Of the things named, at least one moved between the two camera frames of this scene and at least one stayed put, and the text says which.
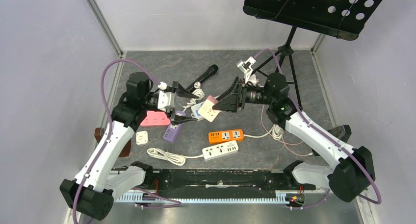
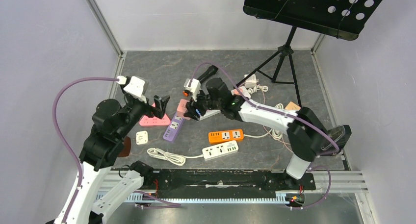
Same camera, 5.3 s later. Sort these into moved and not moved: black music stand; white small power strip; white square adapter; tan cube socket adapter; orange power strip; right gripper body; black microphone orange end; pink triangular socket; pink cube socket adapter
Moved: pink cube socket adapter; tan cube socket adapter; right gripper body
Not moved: black microphone orange end; white small power strip; orange power strip; white square adapter; black music stand; pink triangular socket
